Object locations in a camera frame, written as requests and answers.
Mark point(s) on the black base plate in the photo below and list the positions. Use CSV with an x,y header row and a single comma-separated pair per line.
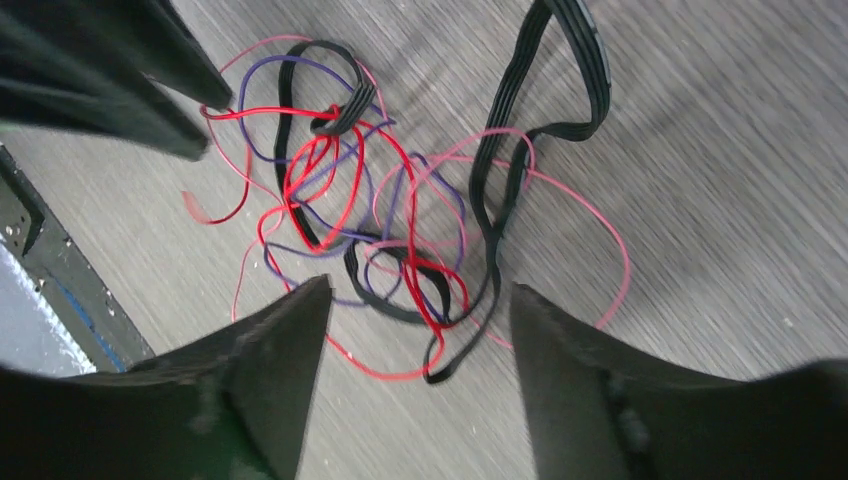
x,y
64,276

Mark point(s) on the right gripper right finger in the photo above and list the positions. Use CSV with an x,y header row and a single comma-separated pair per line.
x,y
599,408

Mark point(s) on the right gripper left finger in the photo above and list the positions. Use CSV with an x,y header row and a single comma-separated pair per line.
x,y
231,405

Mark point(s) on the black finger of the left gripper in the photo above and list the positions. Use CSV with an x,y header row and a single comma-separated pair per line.
x,y
154,39
58,73

